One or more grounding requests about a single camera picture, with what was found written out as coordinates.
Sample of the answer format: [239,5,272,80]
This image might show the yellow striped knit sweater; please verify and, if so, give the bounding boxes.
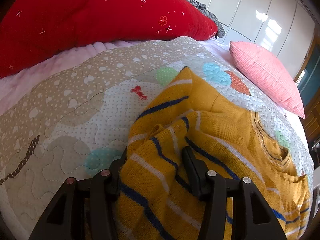
[114,67,310,239]

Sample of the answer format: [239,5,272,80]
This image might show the heart patterned quilted bedspread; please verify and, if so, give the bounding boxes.
[1,37,314,239]

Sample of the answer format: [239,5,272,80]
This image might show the brown wooden door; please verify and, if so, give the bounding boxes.
[302,97,320,142]

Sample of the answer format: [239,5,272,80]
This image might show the teal door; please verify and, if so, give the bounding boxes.
[298,45,320,106]

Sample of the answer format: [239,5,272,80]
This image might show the pink pillow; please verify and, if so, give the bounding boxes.
[229,41,305,119]

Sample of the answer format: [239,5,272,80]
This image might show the grey checkered garment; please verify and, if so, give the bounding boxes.
[186,0,226,39]

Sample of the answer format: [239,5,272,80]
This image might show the red floral quilt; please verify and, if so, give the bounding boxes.
[1,0,218,77]

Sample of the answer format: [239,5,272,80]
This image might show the white glossy wardrobe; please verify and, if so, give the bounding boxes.
[196,0,315,77]

